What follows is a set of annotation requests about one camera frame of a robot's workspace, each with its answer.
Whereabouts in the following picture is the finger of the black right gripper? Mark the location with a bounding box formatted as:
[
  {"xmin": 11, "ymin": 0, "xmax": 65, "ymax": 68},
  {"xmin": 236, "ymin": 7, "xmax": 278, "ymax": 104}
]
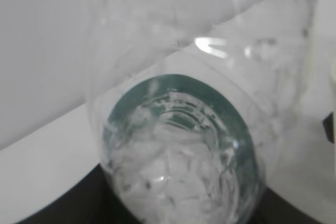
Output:
[{"xmin": 322, "ymin": 112, "xmax": 334, "ymax": 144}]

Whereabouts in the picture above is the clear green-label water bottle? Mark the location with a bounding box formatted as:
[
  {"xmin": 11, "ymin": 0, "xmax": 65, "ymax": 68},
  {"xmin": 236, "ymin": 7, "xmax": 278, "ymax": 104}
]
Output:
[{"xmin": 86, "ymin": 0, "xmax": 316, "ymax": 223}]

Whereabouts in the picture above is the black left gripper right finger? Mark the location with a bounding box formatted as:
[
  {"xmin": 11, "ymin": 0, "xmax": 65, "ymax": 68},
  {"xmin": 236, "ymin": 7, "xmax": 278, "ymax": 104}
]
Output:
[{"xmin": 268, "ymin": 182, "xmax": 335, "ymax": 223}]

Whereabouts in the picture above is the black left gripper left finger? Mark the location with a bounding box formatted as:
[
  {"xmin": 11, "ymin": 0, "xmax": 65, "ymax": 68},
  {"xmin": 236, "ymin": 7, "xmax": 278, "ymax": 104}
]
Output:
[{"xmin": 21, "ymin": 165, "xmax": 139, "ymax": 224}]

